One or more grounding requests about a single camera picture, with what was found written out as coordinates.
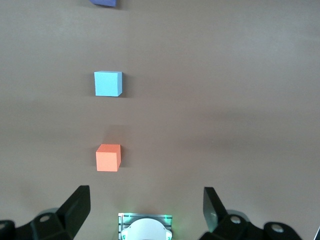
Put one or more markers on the orange foam block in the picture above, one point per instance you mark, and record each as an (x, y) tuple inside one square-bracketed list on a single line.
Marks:
[(106, 158)]

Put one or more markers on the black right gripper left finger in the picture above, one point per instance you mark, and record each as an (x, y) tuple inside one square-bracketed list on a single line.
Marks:
[(73, 210)]

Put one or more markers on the brown paper table cover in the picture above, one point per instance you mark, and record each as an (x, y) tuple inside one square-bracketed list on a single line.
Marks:
[(225, 100)]

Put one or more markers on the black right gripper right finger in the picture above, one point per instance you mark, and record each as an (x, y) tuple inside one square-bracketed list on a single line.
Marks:
[(212, 210)]

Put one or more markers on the light blue foam block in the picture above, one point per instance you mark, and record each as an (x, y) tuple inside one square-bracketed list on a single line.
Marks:
[(107, 83)]

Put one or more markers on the purple foam block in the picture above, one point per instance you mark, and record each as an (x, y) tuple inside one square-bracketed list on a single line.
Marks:
[(103, 2)]

